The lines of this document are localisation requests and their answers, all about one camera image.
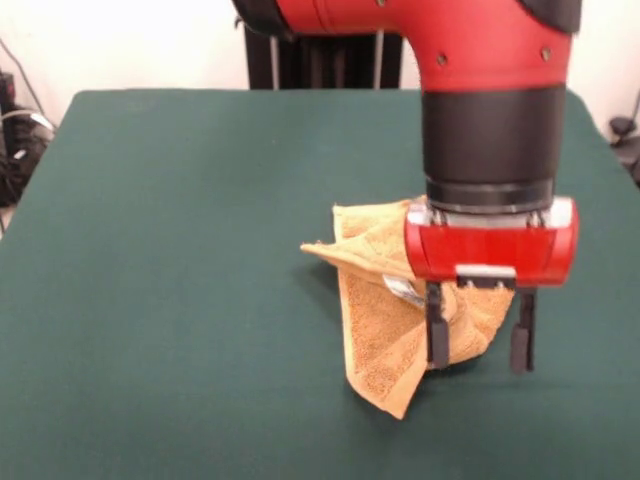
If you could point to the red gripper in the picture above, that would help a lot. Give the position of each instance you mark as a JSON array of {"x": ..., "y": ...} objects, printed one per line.
[{"x": 490, "y": 250}]

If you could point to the orange terry towel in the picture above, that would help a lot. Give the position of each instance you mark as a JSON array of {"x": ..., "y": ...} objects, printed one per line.
[{"x": 380, "y": 350}]

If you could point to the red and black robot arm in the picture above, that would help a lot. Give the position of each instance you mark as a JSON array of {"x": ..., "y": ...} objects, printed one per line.
[{"x": 490, "y": 125}]

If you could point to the black equipment base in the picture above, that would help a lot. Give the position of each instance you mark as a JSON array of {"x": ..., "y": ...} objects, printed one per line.
[{"x": 632, "y": 165}]

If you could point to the dark green table cloth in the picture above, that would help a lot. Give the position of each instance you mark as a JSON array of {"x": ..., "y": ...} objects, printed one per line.
[{"x": 175, "y": 300}]

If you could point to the black power adapter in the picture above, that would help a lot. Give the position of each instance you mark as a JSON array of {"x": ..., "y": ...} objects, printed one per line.
[{"x": 6, "y": 90}]

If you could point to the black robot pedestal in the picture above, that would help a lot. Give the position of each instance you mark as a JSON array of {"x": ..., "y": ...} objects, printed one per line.
[{"x": 325, "y": 65}]

